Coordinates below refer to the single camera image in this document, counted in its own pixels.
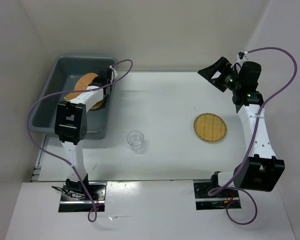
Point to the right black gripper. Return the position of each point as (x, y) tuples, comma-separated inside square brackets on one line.
[(222, 65)]

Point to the round orange woven plate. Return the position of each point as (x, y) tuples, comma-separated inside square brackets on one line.
[(84, 81)]

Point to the square orange woven plate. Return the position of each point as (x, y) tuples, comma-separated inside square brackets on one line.
[(97, 105)]

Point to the triangular orange woven plate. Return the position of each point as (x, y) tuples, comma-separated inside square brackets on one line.
[(73, 95)]

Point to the round yellow bamboo plate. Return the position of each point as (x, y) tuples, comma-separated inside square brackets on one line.
[(210, 127)]

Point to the clear plastic cup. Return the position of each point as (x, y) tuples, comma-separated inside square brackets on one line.
[(135, 139)]

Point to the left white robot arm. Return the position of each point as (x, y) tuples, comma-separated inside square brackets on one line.
[(71, 124)]

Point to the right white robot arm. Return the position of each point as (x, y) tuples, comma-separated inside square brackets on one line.
[(260, 168)]

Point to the grey plastic bin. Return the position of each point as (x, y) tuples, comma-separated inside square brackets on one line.
[(65, 73)]

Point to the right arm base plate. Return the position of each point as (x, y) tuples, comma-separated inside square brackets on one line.
[(217, 202)]

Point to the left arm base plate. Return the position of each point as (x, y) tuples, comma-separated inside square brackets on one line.
[(72, 202)]

